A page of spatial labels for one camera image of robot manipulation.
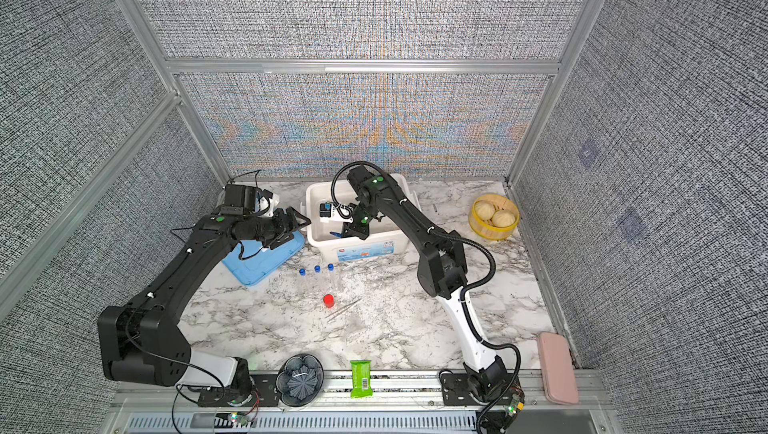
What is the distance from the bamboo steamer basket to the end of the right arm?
1.39 ft

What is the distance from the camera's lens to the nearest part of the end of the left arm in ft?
2.35

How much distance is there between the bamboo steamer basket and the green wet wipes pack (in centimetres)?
57

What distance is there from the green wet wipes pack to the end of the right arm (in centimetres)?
33

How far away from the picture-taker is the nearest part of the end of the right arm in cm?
79

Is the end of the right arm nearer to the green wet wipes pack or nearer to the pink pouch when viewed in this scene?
the green wet wipes pack

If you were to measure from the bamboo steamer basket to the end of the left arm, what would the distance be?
2.01 feet

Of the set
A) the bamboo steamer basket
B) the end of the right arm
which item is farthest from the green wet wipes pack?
the bamboo steamer basket

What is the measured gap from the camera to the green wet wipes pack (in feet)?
2.45
